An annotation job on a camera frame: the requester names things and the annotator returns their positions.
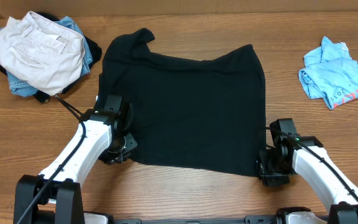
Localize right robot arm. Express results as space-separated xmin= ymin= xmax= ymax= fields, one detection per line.
xmin=245 ymin=118 xmax=358 ymax=224

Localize light blue printed t-shirt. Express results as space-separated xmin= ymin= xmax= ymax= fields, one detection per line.
xmin=298 ymin=36 xmax=358 ymax=110

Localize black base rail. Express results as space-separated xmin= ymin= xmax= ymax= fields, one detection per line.
xmin=85 ymin=212 xmax=326 ymax=224

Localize black folded garment under pile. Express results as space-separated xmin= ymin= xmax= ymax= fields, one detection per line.
xmin=0 ymin=11 xmax=103 ymax=104

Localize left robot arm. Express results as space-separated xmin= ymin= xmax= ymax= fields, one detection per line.
xmin=14 ymin=95 xmax=137 ymax=224

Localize black t-shirt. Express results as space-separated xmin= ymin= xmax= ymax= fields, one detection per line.
xmin=96 ymin=28 xmax=266 ymax=177

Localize blue folded jeans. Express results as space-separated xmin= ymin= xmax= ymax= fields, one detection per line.
xmin=0 ymin=16 xmax=93 ymax=98

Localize beige folded trousers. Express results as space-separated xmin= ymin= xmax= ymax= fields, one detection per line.
xmin=0 ymin=11 xmax=85 ymax=95

